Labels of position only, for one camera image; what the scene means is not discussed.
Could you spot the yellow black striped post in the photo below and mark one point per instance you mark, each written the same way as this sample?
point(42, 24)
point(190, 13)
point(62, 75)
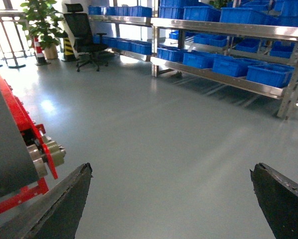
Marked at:
point(68, 53)

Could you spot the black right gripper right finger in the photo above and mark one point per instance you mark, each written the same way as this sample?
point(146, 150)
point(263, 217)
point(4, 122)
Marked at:
point(277, 196)

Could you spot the potted green plant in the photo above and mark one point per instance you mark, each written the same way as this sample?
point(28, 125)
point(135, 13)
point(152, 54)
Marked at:
point(43, 21)

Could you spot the stainless steel shelf rack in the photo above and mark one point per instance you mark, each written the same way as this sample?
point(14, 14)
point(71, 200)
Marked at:
point(236, 33)

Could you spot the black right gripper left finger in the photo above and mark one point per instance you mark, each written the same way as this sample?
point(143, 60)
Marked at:
point(57, 214)

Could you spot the red framed conveyor table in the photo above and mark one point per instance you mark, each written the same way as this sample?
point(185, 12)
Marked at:
point(27, 155)

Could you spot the blue bin on lower shelf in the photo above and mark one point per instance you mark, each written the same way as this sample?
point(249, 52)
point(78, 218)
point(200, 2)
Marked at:
point(200, 60)
point(171, 54)
point(235, 67)
point(274, 75)

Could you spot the red white traffic cone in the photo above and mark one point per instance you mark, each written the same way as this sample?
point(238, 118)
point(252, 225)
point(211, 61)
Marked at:
point(40, 58)

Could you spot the black office chair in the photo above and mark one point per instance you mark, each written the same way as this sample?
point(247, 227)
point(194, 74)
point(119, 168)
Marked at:
point(79, 24)

